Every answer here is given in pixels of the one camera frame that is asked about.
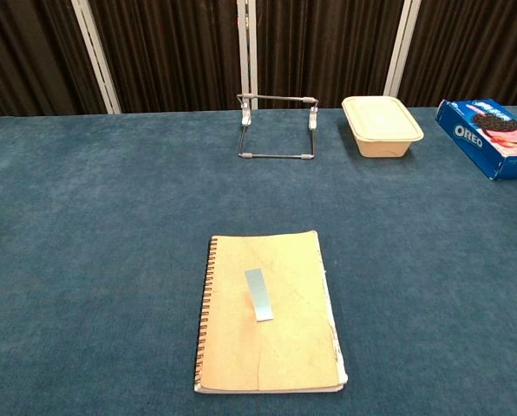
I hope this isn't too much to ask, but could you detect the light blue paper strip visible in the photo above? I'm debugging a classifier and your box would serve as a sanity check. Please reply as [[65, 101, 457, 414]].
[[244, 268, 274, 322]]

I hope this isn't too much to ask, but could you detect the tan spiral notebook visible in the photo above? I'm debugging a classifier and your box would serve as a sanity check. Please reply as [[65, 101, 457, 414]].
[[193, 229, 349, 394]]

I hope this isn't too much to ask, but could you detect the dark brown pleated curtain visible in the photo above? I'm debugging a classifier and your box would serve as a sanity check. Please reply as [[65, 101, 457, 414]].
[[88, 0, 242, 114], [256, 0, 405, 109], [397, 0, 517, 107], [0, 0, 108, 122]]

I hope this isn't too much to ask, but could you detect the blue felt table mat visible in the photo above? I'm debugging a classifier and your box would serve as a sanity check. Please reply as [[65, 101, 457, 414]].
[[0, 106, 517, 416]]

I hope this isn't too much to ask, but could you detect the white lidded food container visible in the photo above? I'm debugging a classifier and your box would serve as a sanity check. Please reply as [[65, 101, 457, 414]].
[[341, 95, 425, 159]]

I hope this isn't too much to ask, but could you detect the blue Oreo cookie box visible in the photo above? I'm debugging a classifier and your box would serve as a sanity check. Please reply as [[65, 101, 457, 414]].
[[435, 98, 517, 181]]

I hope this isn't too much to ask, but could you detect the white partition frame post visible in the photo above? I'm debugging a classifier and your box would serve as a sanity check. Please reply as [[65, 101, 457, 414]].
[[70, 0, 121, 115], [236, 0, 259, 112], [383, 0, 422, 100]]

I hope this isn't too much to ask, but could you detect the metal wire book stand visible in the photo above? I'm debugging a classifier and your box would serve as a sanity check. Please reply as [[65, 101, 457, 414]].
[[236, 92, 320, 160]]

